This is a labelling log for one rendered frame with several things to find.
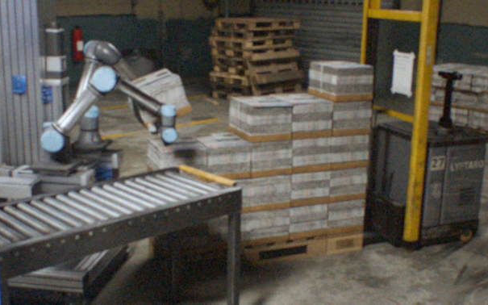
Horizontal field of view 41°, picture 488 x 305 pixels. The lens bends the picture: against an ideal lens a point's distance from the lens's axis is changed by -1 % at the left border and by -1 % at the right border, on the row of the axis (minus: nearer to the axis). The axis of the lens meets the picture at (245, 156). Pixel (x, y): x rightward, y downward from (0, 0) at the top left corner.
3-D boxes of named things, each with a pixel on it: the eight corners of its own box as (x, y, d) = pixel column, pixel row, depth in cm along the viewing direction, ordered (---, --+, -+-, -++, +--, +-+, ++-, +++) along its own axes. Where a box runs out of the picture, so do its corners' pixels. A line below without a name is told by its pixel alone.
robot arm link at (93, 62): (72, 123, 404) (98, 39, 404) (61, 119, 414) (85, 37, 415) (89, 127, 412) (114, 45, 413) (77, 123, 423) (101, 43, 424)
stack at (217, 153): (148, 256, 442) (145, 136, 422) (301, 236, 486) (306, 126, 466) (163, 279, 407) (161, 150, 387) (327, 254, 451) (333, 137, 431)
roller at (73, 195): (75, 199, 321) (74, 190, 319) (130, 224, 288) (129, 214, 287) (66, 201, 317) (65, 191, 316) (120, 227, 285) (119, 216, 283)
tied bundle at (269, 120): (227, 131, 443) (228, 98, 437) (267, 128, 454) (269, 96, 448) (249, 144, 409) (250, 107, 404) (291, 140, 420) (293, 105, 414)
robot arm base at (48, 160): (37, 165, 354) (36, 148, 352) (49, 158, 369) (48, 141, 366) (64, 167, 352) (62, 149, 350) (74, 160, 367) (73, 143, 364)
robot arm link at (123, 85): (90, 77, 358) (166, 122, 372) (89, 80, 347) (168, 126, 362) (101, 59, 356) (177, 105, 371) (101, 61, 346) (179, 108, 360)
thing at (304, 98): (268, 95, 450) (268, 94, 449) (305, 94, 460) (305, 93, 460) (291, 105, 416) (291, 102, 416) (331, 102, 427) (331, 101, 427)
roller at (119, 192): (109, 191, 334) (109, 182, 332) (165, 215, 301) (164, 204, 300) (101, 194, 330) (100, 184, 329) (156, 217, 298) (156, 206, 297)
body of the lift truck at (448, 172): (367, 219, 525) (373, 121, 506) (422, 210, 546) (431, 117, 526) (420, 249, 463) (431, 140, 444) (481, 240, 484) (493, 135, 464)
